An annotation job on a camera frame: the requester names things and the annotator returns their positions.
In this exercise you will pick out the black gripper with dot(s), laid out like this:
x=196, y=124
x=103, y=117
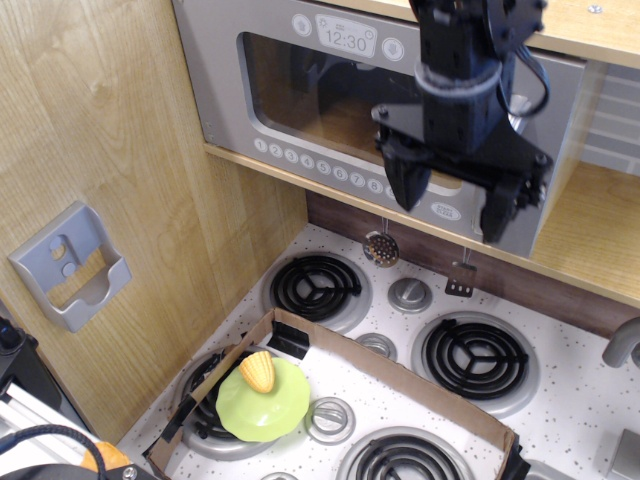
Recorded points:
x=463, y=131

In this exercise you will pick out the grey toy microwave door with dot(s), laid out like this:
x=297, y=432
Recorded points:
x=291, y=84

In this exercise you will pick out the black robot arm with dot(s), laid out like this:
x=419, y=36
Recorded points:
x=474, y=74

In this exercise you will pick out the hanging black toy spatula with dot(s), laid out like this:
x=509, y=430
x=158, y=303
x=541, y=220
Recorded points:
x=461, y=276

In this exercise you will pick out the hanging toy strainer spoon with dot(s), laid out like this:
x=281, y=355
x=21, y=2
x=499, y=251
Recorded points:
x=380, y=248

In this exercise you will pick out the grey back stove knob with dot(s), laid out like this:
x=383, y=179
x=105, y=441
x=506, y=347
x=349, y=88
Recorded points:
x=410, y=295

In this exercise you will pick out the grey stove knob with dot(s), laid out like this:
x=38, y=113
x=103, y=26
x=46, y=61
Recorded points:
x=380, y=344
x=330, y=421
x=410, y=295

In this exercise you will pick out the wooden shelf unit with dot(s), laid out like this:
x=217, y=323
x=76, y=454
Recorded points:
x=590, y=238

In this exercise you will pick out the grey middle stove knob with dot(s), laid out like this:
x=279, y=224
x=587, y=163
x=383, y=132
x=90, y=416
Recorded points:
x=380, y=344

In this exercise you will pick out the back left black burner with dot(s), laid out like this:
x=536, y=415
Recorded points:
x=316, y=287

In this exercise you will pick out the black burner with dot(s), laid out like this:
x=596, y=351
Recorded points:
x=404, y=457
x=475, y=360
x=316, y=287
x=205, y=420

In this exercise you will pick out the back right black burner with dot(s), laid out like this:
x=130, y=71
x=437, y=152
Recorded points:
x=475, y=360

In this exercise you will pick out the grey toy faucet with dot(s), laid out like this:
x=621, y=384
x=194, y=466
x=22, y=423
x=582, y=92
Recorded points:
x=623, y=345

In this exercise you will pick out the grey front stove knob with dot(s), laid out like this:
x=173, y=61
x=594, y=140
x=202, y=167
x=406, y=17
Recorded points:
x=330, y=421

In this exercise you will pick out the yellow toy corn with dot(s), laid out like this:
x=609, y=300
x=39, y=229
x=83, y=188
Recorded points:
x=258, y=371

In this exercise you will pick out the front right black burner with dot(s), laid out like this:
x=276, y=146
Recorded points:
x=404, y=457

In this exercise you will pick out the green toy plate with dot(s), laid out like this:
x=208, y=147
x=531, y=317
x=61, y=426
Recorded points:
x=264, y=417

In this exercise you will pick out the front left black burner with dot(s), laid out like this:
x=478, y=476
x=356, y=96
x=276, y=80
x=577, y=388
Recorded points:
x=205, y=420

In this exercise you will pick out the brown cardboard box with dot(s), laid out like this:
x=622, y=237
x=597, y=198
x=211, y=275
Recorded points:
x=382, y=394

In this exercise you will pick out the orange object bottom left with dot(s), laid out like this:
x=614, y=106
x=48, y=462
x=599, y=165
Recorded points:
x=112, y=457

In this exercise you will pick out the black equipment at left edge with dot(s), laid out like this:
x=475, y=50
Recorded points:
x=21, y=365

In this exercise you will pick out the grey wall phone holder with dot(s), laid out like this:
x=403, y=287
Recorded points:
x=57, y=252

